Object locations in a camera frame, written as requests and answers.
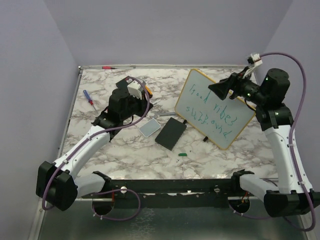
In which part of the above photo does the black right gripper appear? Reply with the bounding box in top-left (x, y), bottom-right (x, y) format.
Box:
top-left (208, 65), bottom-right (268, 105)

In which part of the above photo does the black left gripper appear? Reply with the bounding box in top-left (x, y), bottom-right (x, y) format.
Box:
top-left (121, 91), bottom-right (154, 121)

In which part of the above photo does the yellow framed whiteboard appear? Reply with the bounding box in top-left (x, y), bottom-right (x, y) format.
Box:
top-left (174, 69), bottom-right (255, 150)

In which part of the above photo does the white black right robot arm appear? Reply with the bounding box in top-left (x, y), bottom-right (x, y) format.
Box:
top-left (208, 68), bottom-right (320, 218)

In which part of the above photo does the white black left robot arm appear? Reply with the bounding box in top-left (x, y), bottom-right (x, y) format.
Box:
top-left (36, 85), bottom-right (153, 211)

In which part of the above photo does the yellow black utility knife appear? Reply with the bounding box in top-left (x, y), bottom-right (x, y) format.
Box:
top-left (145, 86), bottom-right (153, 99)

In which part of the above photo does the silver open-end wrench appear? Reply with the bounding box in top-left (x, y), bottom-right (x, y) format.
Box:
top-left (150, 112), bottom-right (177, 119)

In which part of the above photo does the white grey rectangular eraser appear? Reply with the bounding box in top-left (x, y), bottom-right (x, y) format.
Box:
top-left (139, 118), bottom-right (161, 137)

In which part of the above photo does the small dark grey foam block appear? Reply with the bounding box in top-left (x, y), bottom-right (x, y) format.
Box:
top-left (115, 76), bottom-right (133, 90)

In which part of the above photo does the large dark grey foam block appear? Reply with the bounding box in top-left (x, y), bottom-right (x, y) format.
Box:
top-left (155, 117), bottom-right (187, 151)

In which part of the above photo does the blue red screwdriver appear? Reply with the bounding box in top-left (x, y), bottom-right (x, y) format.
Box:
top-left (83, 90), bottom-right (97, 111)

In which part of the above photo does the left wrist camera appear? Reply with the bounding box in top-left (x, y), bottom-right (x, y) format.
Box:
top-left (126, 76), bottom-right (146, 100)

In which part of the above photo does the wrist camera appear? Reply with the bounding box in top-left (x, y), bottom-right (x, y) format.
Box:
top-left (243, 53), bottom-right (263, 78)
top-left (126, 76), bottom-right (146, 100)

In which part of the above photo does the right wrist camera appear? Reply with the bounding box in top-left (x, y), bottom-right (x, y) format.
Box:
top-left (243, 53), bottom-right (263, 78)

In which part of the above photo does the red marker on rail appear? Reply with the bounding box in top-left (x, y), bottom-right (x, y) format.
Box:
top-left (101, 65), bottom-right (117, 70)

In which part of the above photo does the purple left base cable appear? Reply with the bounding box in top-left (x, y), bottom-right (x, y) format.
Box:
top-left (92, 188), bottom-right (142, 222)

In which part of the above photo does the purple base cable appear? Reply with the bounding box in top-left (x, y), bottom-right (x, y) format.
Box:
top-left (92, 188), bottom-right (142, 222)
top-left (231, 204), bottom-right (271, 220)

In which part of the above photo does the black front mounting rail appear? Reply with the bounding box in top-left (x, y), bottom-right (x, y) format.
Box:
top-left (81, 175), bottom-right (246, 208)

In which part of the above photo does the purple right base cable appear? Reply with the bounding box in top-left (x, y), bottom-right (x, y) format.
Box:
top-left (231, 204), bottom-right (271, 220)

